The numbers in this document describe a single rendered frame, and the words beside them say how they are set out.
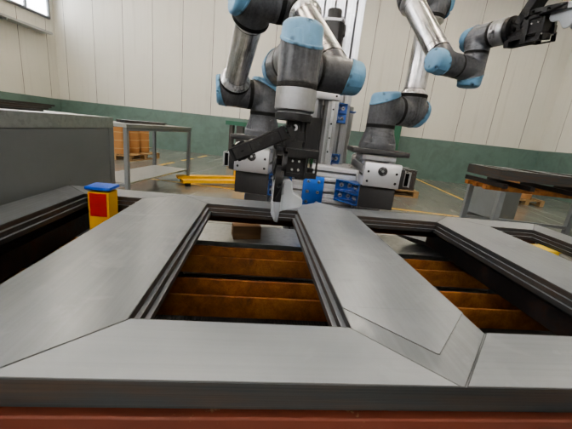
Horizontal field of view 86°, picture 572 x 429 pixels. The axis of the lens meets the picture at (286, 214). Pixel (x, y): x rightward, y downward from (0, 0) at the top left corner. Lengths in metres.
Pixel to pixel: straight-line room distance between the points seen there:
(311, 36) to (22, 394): 0.58
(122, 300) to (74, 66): 13.19
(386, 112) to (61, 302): 1.19
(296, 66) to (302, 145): 0.13
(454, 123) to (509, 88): 1.78
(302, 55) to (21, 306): 0.53
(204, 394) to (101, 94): 12.73
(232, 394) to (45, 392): 0.16
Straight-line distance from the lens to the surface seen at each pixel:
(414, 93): 1.44
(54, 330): 0.42
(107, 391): 0.35
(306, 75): 0.58
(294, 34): 0.59
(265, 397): 0.34
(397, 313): 0.47
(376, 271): 0.59
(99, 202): 0.91
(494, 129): 12.00
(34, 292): 0.51
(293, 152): 0.57
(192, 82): 11.48
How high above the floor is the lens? 1.07
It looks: 15 degrees down
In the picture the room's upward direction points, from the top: 6 degrees clockwise
